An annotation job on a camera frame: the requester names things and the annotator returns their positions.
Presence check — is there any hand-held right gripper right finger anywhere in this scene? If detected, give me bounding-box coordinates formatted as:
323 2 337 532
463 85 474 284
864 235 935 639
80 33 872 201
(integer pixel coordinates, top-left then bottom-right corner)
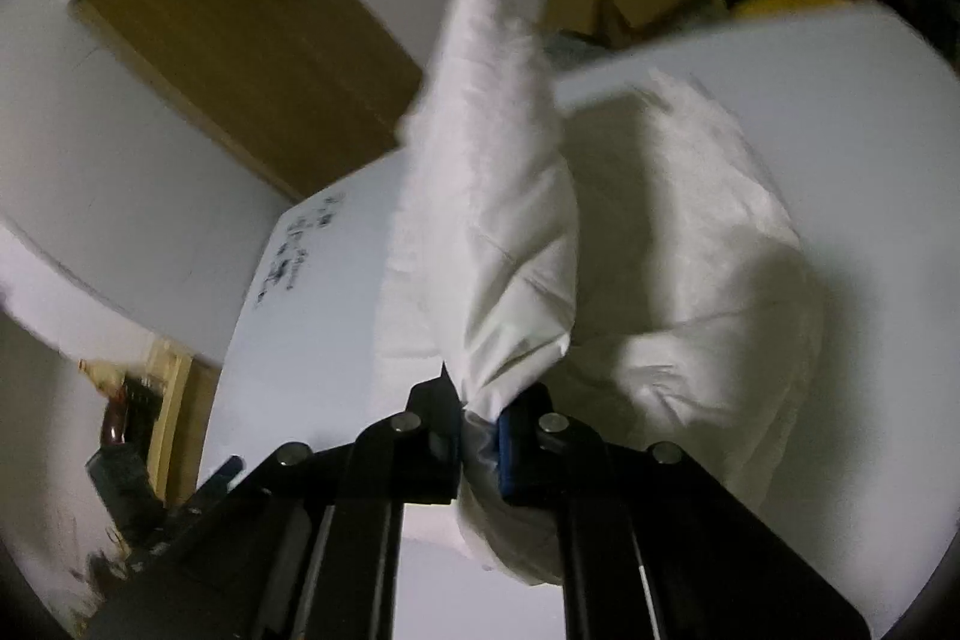
496 383 875 640

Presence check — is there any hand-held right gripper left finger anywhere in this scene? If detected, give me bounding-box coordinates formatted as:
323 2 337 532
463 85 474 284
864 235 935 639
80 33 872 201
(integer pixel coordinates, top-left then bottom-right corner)
94 377 463 640

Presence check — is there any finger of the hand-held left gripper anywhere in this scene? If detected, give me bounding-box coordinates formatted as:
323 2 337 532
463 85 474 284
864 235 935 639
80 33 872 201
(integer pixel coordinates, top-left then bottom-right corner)
196 454 247 500

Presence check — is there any white coverall garment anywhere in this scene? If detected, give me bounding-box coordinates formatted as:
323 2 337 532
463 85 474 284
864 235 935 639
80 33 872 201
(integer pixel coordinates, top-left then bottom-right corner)
371 0 826 587

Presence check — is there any dark red object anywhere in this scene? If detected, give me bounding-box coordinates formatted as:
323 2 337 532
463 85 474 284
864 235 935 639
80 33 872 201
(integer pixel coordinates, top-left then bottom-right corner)
101 383 162 450

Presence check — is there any light wooden shelf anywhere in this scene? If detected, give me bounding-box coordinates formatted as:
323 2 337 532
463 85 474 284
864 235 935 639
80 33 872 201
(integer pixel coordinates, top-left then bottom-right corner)
79 340 197 507

